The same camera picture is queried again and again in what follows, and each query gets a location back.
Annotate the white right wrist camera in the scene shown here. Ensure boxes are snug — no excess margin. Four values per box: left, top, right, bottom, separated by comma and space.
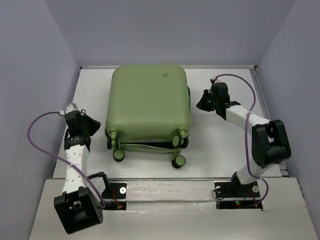
210, 77, 221, 86

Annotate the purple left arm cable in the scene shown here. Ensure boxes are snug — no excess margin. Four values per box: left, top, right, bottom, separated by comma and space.
26, 111, 107, 210

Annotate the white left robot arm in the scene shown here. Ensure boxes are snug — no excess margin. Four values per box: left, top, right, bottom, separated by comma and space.
53, 103, 111, 235

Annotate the green hard-shell suitcase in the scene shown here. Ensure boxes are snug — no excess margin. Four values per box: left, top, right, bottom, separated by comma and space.
104, 64, 191, 169

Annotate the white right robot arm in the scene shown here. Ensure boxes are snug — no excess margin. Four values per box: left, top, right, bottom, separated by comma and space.
196, 81, 292, 196

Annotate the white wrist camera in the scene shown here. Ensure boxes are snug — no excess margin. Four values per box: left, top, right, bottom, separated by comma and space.
210, 77, 221, 86
64, 102, 79, 115

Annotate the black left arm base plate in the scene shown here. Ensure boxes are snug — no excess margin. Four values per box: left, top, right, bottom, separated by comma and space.
101, 181, 127, 211

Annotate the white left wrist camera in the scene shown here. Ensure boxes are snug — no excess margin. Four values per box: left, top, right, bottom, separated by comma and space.
64, 102, 79, 115

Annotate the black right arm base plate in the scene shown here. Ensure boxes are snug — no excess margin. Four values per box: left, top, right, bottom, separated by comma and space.
211, 181, 263, 210

